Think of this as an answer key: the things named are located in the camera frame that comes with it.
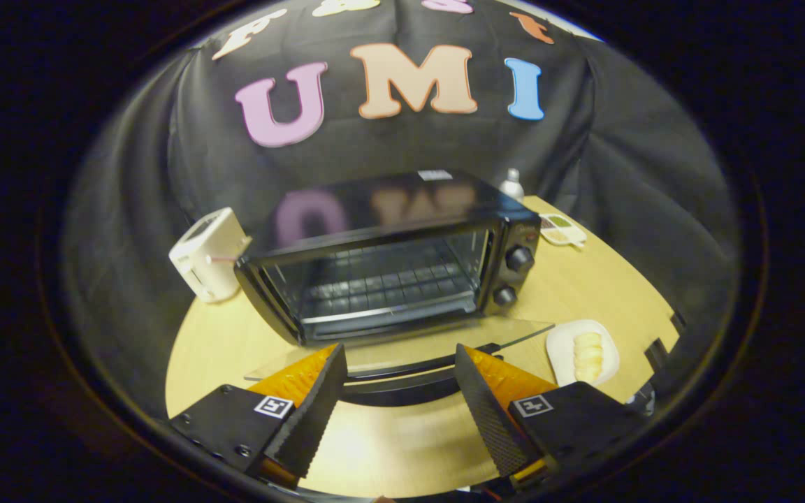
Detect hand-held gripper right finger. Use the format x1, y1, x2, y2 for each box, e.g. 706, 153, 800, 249
454, 342, 648, 490

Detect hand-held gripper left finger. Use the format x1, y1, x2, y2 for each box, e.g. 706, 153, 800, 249
168, 342, 349, 490

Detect ridged beige pastry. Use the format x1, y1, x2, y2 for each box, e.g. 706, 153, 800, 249
573, 331, 604, 383

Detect black toaster oven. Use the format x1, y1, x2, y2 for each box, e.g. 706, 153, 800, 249
235, 169, 556, 407

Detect white pop-up toaster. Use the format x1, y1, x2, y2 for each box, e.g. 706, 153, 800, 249
168, 207, 252, 304

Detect white plate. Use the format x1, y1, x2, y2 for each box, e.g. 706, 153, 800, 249
546, 319, 620, 387

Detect silver bottle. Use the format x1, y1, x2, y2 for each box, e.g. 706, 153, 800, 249
499, 168, 525, 203

